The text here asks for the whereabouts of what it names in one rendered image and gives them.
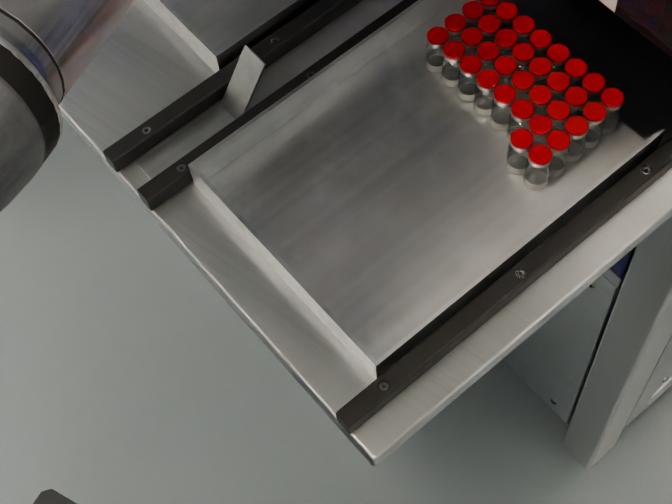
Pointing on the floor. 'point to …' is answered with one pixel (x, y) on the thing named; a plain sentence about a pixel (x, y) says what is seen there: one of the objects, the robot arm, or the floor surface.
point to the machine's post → (625, 350)
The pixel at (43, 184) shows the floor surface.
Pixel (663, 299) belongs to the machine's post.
